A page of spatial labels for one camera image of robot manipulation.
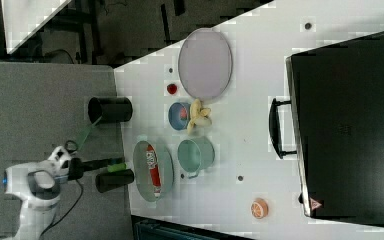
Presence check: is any toy orange slice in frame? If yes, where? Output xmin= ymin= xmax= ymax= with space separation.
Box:
xmin=250 ymin=198 xmax=269 ymax=219

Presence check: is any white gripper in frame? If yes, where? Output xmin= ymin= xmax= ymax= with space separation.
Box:
xmin=46 ymin=146 xmax=125 ymax=182

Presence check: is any pink toy strawberry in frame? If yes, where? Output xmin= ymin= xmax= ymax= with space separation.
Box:
xmin=179 ymin=108 xmax=188 ymax=120

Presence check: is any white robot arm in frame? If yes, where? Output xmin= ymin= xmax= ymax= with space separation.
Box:
xmin=2 ymin=146 xmax=122 ymax=240

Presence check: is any yellow toy banana bunch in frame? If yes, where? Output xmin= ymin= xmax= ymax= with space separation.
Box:
xmin=187 ymin=99 xmax=212 ymax=134

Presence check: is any red ketchup bottle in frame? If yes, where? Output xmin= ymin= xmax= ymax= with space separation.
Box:
xmin=146 ymin=145 xmax=161 ymax=198

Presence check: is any green oval strainer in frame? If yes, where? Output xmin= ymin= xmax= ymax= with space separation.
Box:
xmin=133 ymin=140 xmax=174 ymax=202

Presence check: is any teal mug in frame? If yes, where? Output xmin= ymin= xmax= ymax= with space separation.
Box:
xmin=177 ymin=136 xmax=215 ymax=179

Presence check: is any black toaster oven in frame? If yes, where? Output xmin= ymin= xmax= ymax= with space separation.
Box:
xmin=285 ymin=31 xmax=384 ymax=227

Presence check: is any black cylinder post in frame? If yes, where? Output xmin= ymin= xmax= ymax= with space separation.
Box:
xmin=88 ymin=97 xmax=133 ymax=124
xmin=95 ymin=169 xmax=134 ymax=193

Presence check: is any round grey plate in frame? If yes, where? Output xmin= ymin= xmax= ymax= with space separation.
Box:
xmin=178 ymin=28 xmax=232 ymax=100

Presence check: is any blue bowl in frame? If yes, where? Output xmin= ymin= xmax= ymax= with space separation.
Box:
xmin=168 ymin=102 xmax=190 ymax=131

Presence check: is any red toy strawberry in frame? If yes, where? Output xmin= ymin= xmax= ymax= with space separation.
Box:
xmin=167 ymin=83 xmax=177 ymax=95

